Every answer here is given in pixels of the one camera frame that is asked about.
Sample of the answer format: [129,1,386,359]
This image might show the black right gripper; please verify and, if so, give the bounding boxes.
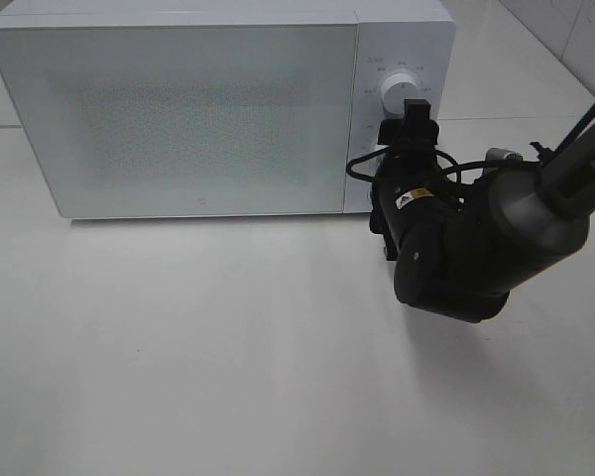
[370,99,462,261]

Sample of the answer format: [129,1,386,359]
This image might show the white timer knob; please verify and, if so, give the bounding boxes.
[372,144,385,161]

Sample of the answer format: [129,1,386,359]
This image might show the white microwave door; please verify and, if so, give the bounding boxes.
[0,25,357,219]

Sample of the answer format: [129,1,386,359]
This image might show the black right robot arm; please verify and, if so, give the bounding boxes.
[369,100,595,323]

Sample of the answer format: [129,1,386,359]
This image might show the white upper power knob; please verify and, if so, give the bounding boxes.
[379,70,420,115]

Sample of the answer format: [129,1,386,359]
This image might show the white microwave oven body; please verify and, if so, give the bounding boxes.
[0,1,456,214]

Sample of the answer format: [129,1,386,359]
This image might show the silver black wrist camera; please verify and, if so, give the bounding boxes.
[485,148,524,161]

